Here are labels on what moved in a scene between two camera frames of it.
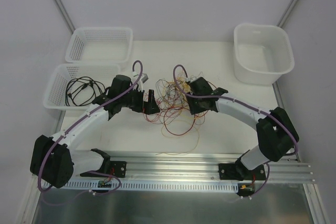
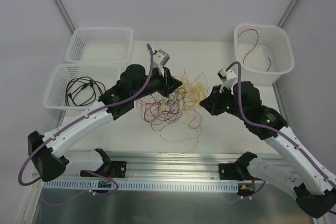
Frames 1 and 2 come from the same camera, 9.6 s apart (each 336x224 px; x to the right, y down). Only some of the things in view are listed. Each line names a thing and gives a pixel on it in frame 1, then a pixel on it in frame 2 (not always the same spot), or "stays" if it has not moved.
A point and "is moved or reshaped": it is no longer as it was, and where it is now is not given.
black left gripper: (144, 100) → (166, 83)
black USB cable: (81, 91) stays
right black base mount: (229, 171) stays
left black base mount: (118, 169) stays
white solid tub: (262, 53) stays
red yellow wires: (175, 115) is moved or reshaped
